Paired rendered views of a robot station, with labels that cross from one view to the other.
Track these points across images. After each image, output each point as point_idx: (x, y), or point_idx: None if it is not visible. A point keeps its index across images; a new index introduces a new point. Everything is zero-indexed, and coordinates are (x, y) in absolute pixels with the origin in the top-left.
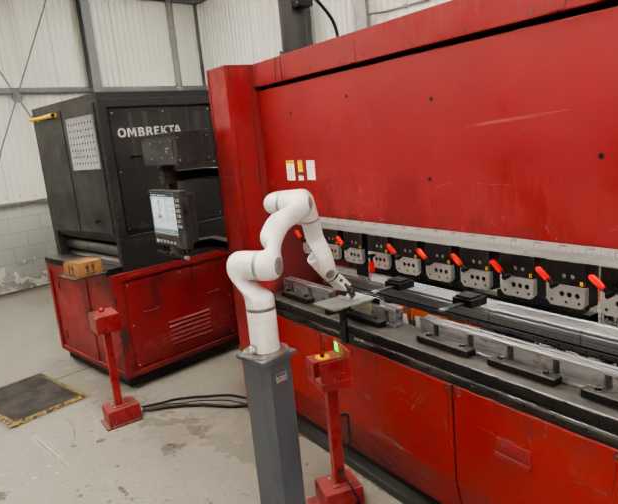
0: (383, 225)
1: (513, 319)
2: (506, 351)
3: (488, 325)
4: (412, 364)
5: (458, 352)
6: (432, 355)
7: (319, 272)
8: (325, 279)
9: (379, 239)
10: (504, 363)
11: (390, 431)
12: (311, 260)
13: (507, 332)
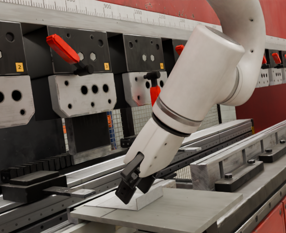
0: (153, 15)
1: (186, 147)
2: (260, 146)
3: (170, 169)
4: (258, 219)
5: (259, 168)
6: (270, 180)
7: (242, 84)
8: (199, 124)
9: (149, 43)
10: (277, 150)
11: None
12: (239, 44)
13: (184, 165)
